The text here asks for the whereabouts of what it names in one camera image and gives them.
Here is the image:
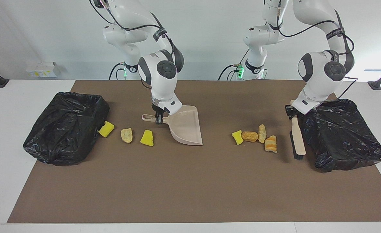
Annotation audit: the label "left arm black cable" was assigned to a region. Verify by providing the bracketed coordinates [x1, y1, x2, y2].
[276, 0, 359, 99]

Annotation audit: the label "pale lumpy bread piece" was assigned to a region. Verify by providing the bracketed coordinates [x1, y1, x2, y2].
[121, 128, 133, 143]

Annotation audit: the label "striped croissant piece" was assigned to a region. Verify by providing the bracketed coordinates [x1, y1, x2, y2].
[264, 135, 277, 153]

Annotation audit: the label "left arm base cable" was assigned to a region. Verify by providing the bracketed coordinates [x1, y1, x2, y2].
[219, 49, 251, 81]

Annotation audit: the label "brown bread roll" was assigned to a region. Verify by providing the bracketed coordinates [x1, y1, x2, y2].
[241, 131, 259, 142]

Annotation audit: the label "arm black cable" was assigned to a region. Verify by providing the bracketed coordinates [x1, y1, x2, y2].
[276, 0, 359, 99]
[90, 0, 175, 53]

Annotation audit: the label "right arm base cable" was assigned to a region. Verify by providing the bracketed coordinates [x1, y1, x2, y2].
[109, 62, 126, 80]

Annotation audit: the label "yellow sponge piece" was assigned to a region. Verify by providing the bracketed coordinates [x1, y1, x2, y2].
[232, 130, 244, 145]
[98, 121, 115, 138]
[140, 130, 154, 147]

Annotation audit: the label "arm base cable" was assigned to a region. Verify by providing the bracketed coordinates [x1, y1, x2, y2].
[219, 49, 251, 81]
[109, 62, 126, 80]

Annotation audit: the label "black bag-lined trash bin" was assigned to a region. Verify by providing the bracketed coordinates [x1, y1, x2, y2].
[23, 92, 110, 166]
[298, 99, 381, 172]

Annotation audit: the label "white wall socket boxes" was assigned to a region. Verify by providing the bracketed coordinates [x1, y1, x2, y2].
[26, 61, 58, 78]

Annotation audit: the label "beige hand brush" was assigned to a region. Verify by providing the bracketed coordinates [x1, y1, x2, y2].
[289, 100, 307, 160]

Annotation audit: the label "brown table mat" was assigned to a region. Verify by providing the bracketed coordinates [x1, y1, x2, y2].
[7, 80, 381, 224]

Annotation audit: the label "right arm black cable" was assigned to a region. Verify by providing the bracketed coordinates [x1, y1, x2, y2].
[90, 0, 175, 53]

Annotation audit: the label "beige plastic dustpan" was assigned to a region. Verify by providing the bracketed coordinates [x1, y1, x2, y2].
[141, 105, 203, 146]

